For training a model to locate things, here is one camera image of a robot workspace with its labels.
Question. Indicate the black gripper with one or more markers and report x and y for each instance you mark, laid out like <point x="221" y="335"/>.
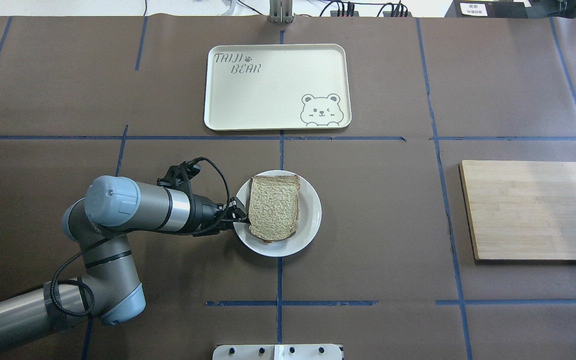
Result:
<point x="203" y="215"/>

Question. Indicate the bread slice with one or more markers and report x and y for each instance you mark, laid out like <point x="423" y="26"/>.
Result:
<point x="273" y="237"/>
<point x="273" y="203"/>

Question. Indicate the white round plate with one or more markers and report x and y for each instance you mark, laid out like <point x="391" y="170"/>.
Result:
<point x="308" y="224"/>

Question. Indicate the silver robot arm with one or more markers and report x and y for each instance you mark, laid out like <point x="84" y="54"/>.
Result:
<point x="110" y="289"/>

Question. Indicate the cream bear serving tray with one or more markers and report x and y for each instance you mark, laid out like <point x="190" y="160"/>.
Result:
<point x="277" y="87"/>

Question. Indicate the black power strip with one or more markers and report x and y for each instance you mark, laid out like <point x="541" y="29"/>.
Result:
<point x="353" y="9"/>

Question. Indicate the bamboo cutting board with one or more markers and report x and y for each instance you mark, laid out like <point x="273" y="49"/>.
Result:
<point x="520" y="210"/>

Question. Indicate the black box with label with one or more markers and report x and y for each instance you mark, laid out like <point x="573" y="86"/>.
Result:
<point x="493" y="9"/>

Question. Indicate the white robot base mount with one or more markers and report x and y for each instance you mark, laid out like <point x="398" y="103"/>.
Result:
<point x="303" y="351"/>

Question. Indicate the grey camera post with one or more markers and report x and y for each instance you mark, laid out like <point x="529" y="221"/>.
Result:
<point x="281" y="12"/>

